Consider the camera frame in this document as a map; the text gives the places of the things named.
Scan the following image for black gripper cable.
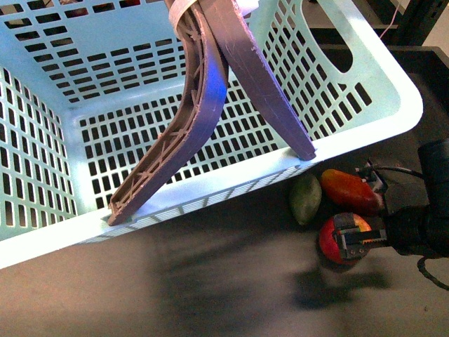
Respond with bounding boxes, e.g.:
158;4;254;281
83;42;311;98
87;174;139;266
416;255;449;291

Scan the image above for red orange mango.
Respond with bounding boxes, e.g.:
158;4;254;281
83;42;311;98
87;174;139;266
319;169;384;216

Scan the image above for black shelf post right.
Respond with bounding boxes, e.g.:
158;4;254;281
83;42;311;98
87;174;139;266
390;0;448;46

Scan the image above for brown basket handle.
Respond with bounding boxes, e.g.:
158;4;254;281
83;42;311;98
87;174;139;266
108;1;316;226

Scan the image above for pink cable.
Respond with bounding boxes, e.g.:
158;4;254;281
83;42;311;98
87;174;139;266
379;0;401;39

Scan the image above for white zip tie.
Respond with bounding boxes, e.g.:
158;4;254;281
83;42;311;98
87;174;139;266
168;0;196;32

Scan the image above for red yellow apple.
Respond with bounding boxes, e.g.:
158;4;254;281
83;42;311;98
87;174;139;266
319;216;360;266

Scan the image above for light blue plastic basket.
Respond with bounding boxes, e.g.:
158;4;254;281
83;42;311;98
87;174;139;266
1;1;423;268

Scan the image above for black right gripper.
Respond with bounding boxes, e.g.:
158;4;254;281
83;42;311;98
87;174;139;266
333;206;435;261

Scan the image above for green avocado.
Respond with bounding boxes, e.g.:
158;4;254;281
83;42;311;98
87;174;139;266
288;174;322;226

